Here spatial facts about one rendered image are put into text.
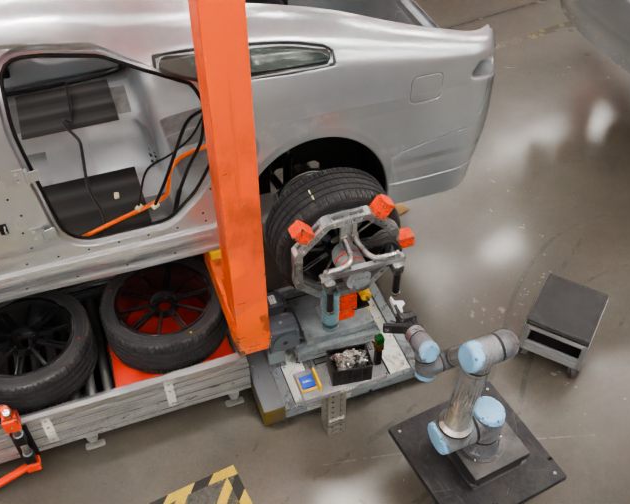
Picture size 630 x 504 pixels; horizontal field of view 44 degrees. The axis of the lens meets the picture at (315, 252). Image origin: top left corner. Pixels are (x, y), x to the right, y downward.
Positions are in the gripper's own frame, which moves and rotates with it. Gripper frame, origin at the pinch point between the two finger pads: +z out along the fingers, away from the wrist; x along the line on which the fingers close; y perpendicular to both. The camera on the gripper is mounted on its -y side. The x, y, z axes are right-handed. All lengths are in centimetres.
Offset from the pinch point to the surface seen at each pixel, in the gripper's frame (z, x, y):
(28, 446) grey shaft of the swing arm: 38, -48, -176
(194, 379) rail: 36, -38, -92
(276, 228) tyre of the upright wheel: 44, 32, -38
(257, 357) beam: 56, -53, -53
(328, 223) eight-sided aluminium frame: 22, 41, -19
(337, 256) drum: 26.4, 19.0, -14.2
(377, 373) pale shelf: -4.6, -33.3, -9.2
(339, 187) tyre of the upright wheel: 36, 51, -7
